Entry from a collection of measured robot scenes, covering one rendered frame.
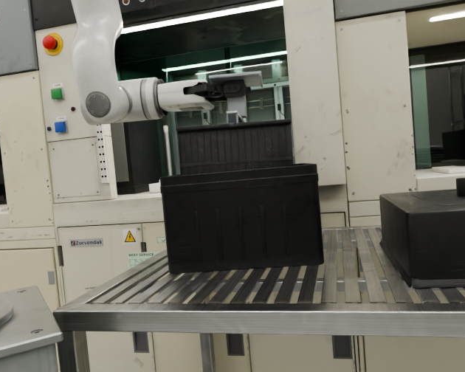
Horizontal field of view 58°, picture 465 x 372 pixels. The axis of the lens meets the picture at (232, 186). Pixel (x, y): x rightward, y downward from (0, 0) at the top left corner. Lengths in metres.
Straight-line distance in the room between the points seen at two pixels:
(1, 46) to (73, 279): 0.75
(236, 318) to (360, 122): 0.71
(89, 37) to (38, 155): 0.66
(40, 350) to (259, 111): 1.66
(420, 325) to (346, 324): 0.08
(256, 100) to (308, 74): 0.99
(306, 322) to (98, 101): 0.52
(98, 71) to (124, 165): 0.77
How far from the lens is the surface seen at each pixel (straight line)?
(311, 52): 1.10
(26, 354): 0.59
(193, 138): 0.76
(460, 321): 0.55
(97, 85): 0.81
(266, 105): 2.05
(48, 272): 1.46
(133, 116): 0.88
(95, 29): 0.87
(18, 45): 1.50
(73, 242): 1.39
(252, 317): 0.55
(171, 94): 0.84
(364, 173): 1.12
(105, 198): 1.32
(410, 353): 1.24
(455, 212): 0.61
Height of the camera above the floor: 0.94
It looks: 3 degrees down
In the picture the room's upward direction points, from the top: 5 degrees counter-clockwise
